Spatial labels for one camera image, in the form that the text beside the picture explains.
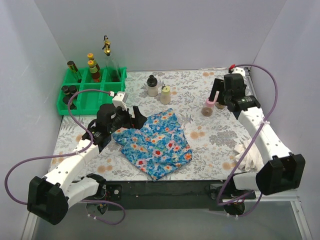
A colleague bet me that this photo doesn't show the small black-cap pepper jar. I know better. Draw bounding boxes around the small black-cap pepper jar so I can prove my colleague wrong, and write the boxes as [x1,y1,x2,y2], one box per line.
[61,85,71,97]

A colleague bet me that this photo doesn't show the blue floral cloth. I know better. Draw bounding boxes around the blue floral cloth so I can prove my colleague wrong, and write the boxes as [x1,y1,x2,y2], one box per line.
[112,108,193,181]

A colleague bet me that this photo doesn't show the tall oil bottle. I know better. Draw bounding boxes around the tall oil bottle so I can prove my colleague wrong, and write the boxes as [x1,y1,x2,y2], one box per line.
[103,35,110,48]
[102,42,121,82]

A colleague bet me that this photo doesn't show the white crumpled cloth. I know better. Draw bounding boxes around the white crumpled cloth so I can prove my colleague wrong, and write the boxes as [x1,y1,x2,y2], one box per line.
[233,140,264,172]

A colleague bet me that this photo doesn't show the red sauce bottle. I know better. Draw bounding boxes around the red sauce bottle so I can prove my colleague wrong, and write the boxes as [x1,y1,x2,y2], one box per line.
[87,60,101,83]
[87,53,100,71]

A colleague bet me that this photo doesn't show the black-cap glass spice jar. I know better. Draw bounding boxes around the black-cap glass spice jar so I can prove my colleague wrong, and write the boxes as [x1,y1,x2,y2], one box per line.
[215,102,226,110]

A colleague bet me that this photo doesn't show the yellow-label spice tube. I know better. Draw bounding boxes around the yellow-label spice tube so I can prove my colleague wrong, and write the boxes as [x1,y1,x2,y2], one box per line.
[67,60,83,83]

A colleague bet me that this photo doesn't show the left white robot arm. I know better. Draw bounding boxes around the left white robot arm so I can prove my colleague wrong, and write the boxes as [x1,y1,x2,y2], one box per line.
[27,104,147,225]

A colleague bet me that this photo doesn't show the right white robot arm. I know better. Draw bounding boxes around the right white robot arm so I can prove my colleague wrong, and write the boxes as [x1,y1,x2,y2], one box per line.
[210,73,306,199]

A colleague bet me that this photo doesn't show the green plastic compartment bin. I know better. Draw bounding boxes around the green plastic compartment bin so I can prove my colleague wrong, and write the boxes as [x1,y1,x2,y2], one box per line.
[62,67,127,116]

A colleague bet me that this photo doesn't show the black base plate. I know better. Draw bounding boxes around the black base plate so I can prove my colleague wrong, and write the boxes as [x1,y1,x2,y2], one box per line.
[77,178,247,212]

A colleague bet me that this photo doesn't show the pink-cap spice shaker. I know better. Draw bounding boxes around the pink-cap spice shaker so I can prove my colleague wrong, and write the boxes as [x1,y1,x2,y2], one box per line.
[201,98,216,117]

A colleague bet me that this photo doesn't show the yellow-cap spice shaker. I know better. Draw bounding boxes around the yellow-cap spice shaker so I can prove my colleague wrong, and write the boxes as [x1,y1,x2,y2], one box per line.
[160,85,171,105]

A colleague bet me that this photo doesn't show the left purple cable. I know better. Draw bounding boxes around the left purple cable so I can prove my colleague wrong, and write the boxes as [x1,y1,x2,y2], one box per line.
[4,89,126,225]

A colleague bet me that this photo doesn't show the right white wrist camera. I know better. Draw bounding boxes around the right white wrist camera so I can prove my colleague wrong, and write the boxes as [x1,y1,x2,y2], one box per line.
[228,64,246,77]

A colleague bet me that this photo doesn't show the black-cap white powder shaker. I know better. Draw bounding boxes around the black-cap white powder shaker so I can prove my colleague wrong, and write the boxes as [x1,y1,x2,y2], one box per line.
[146,74,158,97]

